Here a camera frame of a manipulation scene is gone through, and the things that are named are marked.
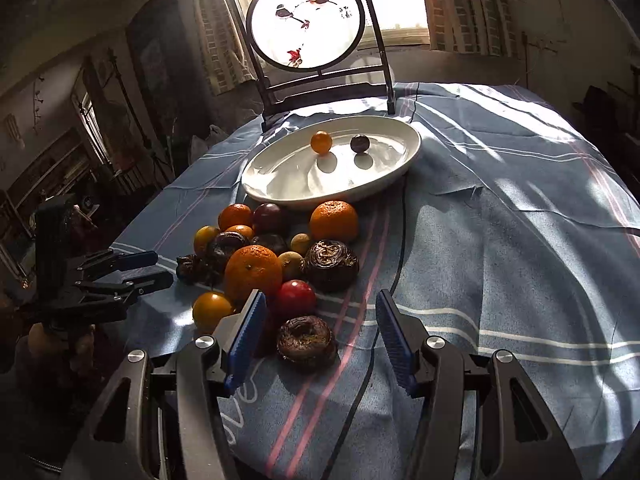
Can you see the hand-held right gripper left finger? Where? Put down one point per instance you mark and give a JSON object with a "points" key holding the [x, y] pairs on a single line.
{"points": [[247, 332]]}

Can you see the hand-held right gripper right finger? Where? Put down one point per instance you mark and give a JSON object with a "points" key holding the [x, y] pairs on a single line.
{"points": [[395, 340]]}

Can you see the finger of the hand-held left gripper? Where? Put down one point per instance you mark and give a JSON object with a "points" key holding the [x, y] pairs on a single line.
{"points": [[155, 281], [137, 259]]}

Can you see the dark wrinkled dried persimmon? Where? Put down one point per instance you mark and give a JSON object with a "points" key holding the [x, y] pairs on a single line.
{"points": [[192, 267], [331, 264], [225, 246], [306, 338]]}

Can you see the yellow plum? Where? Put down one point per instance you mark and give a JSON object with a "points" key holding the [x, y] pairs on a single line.
{"points": [[212, 308], [204, 238]]}

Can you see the large orange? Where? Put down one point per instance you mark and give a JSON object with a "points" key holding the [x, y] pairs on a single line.
{"points": [[252, 271]]}

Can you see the small yellow-green plum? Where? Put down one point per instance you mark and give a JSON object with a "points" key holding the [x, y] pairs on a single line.
{"points": [[300, 243], [290, 265]]}

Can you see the small orange tangerine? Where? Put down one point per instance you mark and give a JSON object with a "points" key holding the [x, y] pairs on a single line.
{"points": [[240, 231]]}

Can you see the large dark red plum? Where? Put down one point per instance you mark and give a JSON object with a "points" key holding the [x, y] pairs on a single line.
{"points": [[268, 217]]}

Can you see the white oval plate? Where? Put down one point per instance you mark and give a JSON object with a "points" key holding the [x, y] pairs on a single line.
{"points": [[295, 180]]}

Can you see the small dark purple plum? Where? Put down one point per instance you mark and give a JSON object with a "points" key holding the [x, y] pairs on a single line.
{"points": [[359, 143]]}

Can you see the small orange-yellow plum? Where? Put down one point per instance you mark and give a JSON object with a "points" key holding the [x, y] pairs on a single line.
{"points": [[320, 142]]}

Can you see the person's left hand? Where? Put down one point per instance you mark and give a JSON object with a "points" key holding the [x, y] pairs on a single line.
{"points": [[60, 342]]}

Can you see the cluttered shelf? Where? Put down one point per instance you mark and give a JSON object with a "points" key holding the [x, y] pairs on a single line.
{"points": [[45, 170]]}

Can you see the blue striped tablecloth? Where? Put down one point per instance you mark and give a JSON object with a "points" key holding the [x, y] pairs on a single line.
{"points": [[500, 260]]}

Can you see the white plastic bag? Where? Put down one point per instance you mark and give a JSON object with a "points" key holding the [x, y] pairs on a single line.
{"points": [[212, 135]]}

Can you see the checked curtain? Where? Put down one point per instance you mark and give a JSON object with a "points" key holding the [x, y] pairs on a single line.
{"points": [[215, 25], [470, 5]]}

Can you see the round painted screen on stand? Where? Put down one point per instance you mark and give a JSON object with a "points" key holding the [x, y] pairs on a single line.
{"points": [[300, 15]]}

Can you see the bright window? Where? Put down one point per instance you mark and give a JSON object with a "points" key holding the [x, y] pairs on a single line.
{"points": [[390, 0]]}

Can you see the dark framed wall painting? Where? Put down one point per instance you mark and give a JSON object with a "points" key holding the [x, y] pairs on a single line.
{"points": [[150, 55]]}

